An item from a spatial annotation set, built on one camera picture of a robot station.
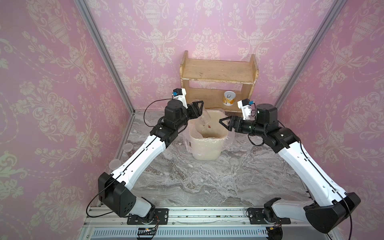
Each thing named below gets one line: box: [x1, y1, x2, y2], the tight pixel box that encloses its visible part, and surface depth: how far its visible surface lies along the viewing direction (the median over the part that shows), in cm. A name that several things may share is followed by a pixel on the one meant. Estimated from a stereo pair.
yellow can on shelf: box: [223, 90, 236, 107], surface depth 94 cm
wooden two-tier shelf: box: [180, 50, 259, 113], surface depth 85 cm
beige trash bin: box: [188, 109, 228, 161], surface depth 76 cm
